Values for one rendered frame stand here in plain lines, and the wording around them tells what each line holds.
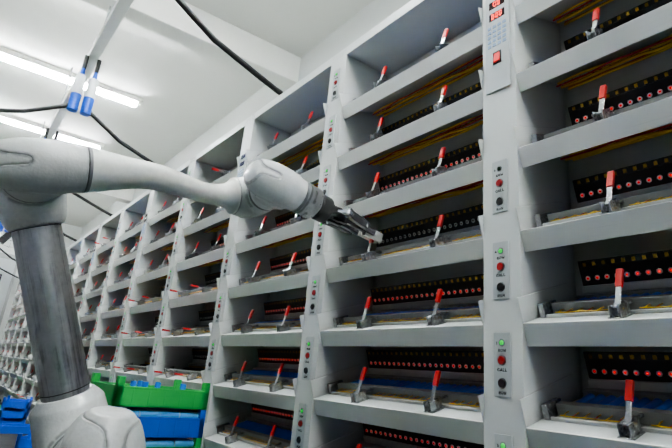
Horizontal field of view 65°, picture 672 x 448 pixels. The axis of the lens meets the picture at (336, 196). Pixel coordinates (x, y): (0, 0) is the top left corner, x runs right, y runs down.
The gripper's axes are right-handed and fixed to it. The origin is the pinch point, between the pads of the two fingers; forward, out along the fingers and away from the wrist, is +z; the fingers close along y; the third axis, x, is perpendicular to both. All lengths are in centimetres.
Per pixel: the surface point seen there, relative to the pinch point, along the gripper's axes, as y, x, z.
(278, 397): -38, -47, 7
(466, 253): 37.1, -11.2, 0.5
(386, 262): 10.0, -10.1, -0.1
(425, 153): 3.4, 33.5, 11.8
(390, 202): 9.6, 7.1, -2.7
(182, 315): -158, -14, 9
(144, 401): -48, -58, -30
